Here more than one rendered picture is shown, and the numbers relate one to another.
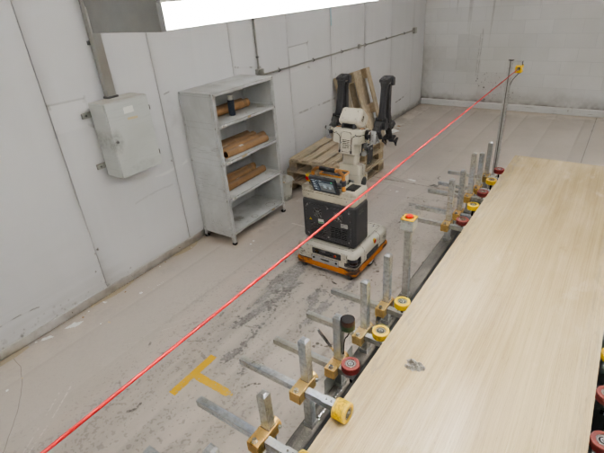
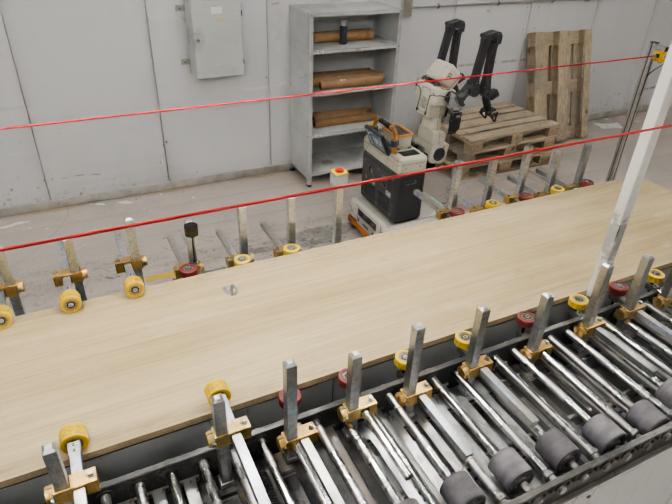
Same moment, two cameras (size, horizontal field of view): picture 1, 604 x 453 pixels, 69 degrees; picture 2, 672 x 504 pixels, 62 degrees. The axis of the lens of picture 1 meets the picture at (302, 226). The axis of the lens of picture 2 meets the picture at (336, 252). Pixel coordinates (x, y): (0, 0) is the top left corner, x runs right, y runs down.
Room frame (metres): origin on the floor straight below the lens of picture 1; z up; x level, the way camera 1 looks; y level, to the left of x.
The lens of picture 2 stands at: (-0.23, -1.71, 2.37)
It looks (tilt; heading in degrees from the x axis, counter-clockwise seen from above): 32 degrees down; 26
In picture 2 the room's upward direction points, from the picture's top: 2 degrees clockwise
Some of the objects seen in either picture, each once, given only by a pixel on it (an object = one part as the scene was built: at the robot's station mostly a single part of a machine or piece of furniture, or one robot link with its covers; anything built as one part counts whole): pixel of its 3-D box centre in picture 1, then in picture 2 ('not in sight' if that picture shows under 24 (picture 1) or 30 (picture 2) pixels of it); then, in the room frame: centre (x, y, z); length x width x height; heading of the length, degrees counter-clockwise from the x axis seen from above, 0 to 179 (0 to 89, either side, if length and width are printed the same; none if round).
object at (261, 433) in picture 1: (264, 434); (70, 275); (1.04, 0.19, 0.95); 0.14 x 0.06 x 0.05; 144
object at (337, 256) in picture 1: (326, 253); (367, 219); (3.35, -0.20, 0.23); 0.41 x 0.02 x 0.08; 53
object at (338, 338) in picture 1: (339, 357); (193, 264); (1.46, -0.12, 0.87); 0.04 x 0.04 x 0.48; 54
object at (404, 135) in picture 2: (334, 177); (396, 136); (3.54, -0.31, 0.87); 0.23 x 0.15 x 0.11; 53
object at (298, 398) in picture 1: (304, 386); (131, 263); (1.24, 0.04, 0.95); 0.14 x 0.06 x 0.05; 144
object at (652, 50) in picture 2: (506, 121); (632, 125); (3.70, -1.82, 1.20); 0.15 x 0.12 x 1.00; 144
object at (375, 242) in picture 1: (342, 243); (400, 218); (3.63, -0.38, 0.16); 0.67 x 0.64 x 0.25; 143
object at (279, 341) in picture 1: (312, 357); (179, 257); (1.49, 0.00, 0.84); 0.43 x 0.03 x 0.04; 54
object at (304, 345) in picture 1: (307, 384); (136, 263); (1.26, 0.03, 0.94); 0.04 x 0.04 x 0.48; 54
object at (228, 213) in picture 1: (237, 158); (342, 95); (4.50, 0.62, 0.78); 0.90 x 0.45 x 1.55; 144
